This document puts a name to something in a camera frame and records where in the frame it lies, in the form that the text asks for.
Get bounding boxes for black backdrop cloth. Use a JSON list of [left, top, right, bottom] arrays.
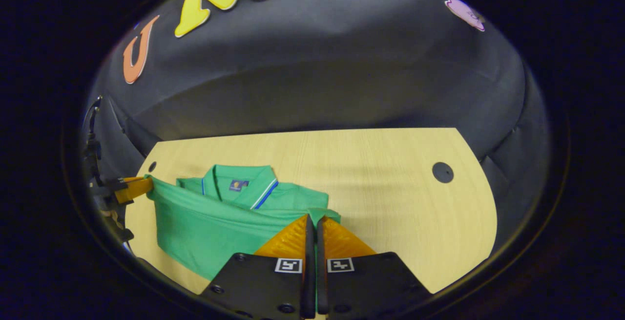
[[83, 0, 552, 257]]

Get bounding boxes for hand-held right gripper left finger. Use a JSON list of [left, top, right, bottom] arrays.
[[199, 214, 316, 320]]

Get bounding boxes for green polo T-shirt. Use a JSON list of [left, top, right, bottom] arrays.
[[146, 164, 342, 281]]

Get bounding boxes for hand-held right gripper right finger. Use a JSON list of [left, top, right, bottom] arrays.
[[316, 216, 434, 320]]

